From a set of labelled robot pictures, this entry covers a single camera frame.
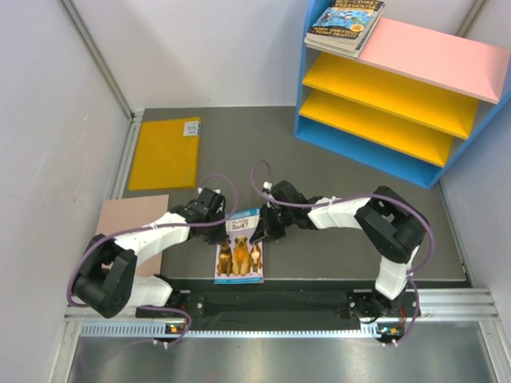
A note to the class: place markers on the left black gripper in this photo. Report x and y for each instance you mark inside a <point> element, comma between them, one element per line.
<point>220,238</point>

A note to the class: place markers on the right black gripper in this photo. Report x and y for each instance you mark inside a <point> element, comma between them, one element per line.
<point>261,234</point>

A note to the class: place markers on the purple dog book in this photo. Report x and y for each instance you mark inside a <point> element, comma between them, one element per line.
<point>237,260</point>

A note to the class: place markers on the dark blue hardcover book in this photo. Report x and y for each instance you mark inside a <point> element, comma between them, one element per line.
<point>331,49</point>

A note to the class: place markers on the black paperback book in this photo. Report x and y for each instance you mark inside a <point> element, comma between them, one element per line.
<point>346,21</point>

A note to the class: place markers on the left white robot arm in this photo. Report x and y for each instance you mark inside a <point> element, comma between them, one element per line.
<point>106,278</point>

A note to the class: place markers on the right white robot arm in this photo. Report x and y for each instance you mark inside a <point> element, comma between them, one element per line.
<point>394,228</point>

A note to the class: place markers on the yellow file folder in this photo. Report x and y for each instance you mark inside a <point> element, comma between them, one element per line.
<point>166,155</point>

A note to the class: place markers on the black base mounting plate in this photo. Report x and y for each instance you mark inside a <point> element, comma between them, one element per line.
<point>278,304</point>

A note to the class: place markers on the pink file folder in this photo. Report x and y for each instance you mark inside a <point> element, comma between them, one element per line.
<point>121,214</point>

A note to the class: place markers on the colourful wooden bookshelf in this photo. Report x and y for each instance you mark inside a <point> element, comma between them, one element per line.
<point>409,105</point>

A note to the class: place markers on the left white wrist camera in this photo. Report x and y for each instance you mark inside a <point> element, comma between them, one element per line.
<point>204,192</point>

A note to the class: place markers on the aluminium frame rail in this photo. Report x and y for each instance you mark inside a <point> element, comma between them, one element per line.
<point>429,305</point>

